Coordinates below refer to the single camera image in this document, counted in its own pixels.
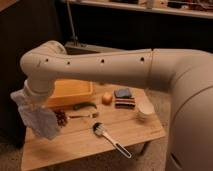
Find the yellow onion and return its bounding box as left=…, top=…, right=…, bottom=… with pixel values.
left=102, top=92, right=113, bottom=105

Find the green chili pepper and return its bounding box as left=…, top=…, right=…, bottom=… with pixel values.
left=73, top=102, right=97, bottom=110

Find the grey shelf rail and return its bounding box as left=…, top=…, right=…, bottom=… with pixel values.
left=64, top=41, right=119, bottom=55

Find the stack of white bowls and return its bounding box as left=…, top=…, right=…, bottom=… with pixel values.
left=137, top=101, right=155, bottom=121

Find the dark grape bunch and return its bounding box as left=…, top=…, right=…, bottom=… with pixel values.
left=55, top=110, right=68, bottom=127

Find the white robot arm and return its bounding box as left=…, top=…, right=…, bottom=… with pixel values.
left=20, top=41, right=213, bottom=171

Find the yellow plastic bin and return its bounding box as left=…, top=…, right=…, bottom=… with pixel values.
left=45, top=79, right=93, bottom=108

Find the blue sponge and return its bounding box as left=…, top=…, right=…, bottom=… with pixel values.
left=114, top=88, right=132, bottom=98

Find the grey cloth towel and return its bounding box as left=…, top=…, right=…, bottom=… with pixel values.
left=10, top=90, right=60, bottom=140

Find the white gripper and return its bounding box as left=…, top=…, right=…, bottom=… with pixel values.
left=23, top=79, right=55, bottom=106

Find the wooden table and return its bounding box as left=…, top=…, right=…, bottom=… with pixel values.
left=21, top=84, right=165, bottom=171

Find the white handled dish brush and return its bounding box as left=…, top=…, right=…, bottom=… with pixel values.
left=93, top=122, right=132, bottom=159

